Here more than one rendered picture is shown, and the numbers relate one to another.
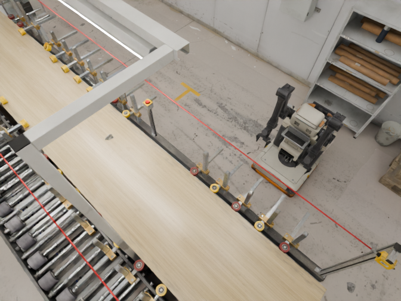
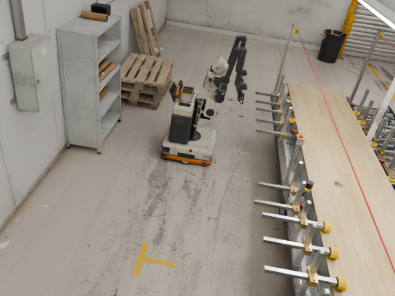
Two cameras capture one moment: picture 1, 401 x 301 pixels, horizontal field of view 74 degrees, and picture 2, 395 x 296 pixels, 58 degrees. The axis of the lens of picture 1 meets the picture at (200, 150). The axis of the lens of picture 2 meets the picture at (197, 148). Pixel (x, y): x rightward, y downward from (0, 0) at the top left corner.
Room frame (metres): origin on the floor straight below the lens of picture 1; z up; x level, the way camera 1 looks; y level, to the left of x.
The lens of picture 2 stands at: (4.14, 2.11, 2.80)
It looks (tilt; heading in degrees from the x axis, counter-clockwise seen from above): 34 degrees down; 231
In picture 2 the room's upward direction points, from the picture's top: 9 degrees clockwise
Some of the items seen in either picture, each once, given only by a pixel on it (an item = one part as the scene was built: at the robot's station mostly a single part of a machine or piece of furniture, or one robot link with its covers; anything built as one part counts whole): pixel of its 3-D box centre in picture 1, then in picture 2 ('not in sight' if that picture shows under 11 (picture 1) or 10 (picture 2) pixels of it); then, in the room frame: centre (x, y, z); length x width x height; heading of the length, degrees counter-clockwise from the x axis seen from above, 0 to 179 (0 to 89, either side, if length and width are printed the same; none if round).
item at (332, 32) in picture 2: not in sight; (330, 46); (-3.86, -3.16, 0.36); 0.59 x 0.58 x 0.73; 49
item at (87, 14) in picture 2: not in sight; (94, 16); (2.60, -2.10, 1.59); 0.30 x 0.08 x 0.08; 139
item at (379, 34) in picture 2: not in sight; (364, 71); (-0.50, -0.30, 1.25); 0.15 x 0.08 x 1.10; 49
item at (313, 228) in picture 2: (94, 76); (304, 248); (2.35, 1.27, 0.89); 0.04 x 0.04 x 0.48; 49
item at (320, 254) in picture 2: (81, 63); (310, 274); (2.51, 1.46, 0.92); 0.04 x 0.04 x 0.48; 49
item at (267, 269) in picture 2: (82, 58); (303, 275); (2.58, 1.45, 0.95); 0.50 x 0.04 x 0.04; 139
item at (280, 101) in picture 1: (277, 109); (240, 67); (1.49, -0.64, 1.40); 0.11 x 0.06 x 0.43; 49
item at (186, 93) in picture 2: not in sight; (187, 94); (1.78, -1.18, 0.87); 0.23 x 0.15 x 0.11; 49
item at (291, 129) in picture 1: (295, 138); (220, 90); (1.48, -0.91, 0.99); 0.28 x 0.16 x 0.22; 49
